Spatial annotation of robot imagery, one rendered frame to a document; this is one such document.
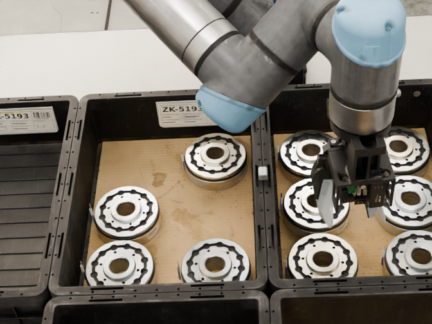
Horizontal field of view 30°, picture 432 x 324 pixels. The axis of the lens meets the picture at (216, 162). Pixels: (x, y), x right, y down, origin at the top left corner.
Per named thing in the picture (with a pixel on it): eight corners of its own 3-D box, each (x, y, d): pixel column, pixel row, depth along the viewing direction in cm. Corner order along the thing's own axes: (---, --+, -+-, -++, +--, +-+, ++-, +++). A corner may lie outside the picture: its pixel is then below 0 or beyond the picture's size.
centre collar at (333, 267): (303, 249, 120) (303, 247, 119) (335, 245, 120) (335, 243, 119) (308, 276, 116) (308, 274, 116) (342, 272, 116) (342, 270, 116)
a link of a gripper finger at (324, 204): (312, 248, 107) (330, 203, 100) (305, 213, 111) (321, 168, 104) (335, 249, 107) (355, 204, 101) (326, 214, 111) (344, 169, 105)
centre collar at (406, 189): (392, 188, 126) (393, 185, 126) (424, 188, 126) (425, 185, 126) (395, 213, 123) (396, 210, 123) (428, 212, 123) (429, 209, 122)
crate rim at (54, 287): (82, 104, 137) (80, 94, 136) (258, 96, 136) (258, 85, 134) (49, 305, 110) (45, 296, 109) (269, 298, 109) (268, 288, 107)
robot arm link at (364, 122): (323, 69, 93) (393, 62, 93) (322, 98, 97) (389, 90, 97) (337, 114, 88) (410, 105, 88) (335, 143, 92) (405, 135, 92)
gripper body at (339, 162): (332, 216, 99) (337, 150, 91) (319, 165, 105) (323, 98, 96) (393, 209, 100) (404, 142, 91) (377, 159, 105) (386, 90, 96)
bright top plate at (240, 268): (179, 244, 122) (179, 242, 122) (245, 236, 122) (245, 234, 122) (184, 301, 115) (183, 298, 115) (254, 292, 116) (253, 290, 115)
